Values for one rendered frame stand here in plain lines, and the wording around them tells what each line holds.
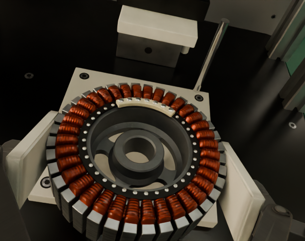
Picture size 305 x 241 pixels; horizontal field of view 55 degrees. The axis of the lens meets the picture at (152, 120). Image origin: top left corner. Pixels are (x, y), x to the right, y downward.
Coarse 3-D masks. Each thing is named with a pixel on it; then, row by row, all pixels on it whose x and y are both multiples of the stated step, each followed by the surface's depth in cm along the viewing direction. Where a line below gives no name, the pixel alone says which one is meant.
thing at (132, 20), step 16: (128, 0) 22; (144, 0) 22; (160, 0) 22; (176, 0) 22; (192, 0) 22; (208, 0) 22; (128, 16) 22; (144, 16) 22; (160, 16) 22; (176, 16) 23; (192, 16) 23; (128, 32) 22; (144, 32) 22; (160, 32) 21; (176, 32) 21; (192, 32) 22
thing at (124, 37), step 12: (120, 36) 33; (132, 36) 33; (120, 48) 35; (132, 48) 34; (144, 48) 34; (156, 48) 34; (168, 48) 34; (180, 48) 34; (144, 60) 36; (156, 60) 36; (168, 60) 35
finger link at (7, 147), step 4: (12, 140) 16; (16, 140) 16; (4, 144) 16; (8, 144) 16; (12, 144) 16; (16, 144) 16; (4, 148) 15; (8, 148) 15; (12, 148) 15; (4, 152) 15; (8, 152) 15; (4, 156) 14; (4, 160) 14; (4, 164) 14; (4, 168) 13
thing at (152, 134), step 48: (96, 96) 19; (144, 96) 20; (48, 144) 17; (96, 144) 20; (144, 144) 20; (192, 144) 19; (96, 192) 15; (144, 192) 16; (192, 192) 16; (96, 240) 16; (144, 240) 15
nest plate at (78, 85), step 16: (80, 80) 30; (96, 80) 31; (112, 80) 31; (128, 80) 32; (144, 80) 32; (80, 96) 29; (192, 96) 32; (208, 96) 32; (208, 112) 31; (96, 160) 25; (144, 160) 26; (48, 176) 23; (112, 176) 24; (32, 192) 22; (48, 192) 22; (208, 224) 23
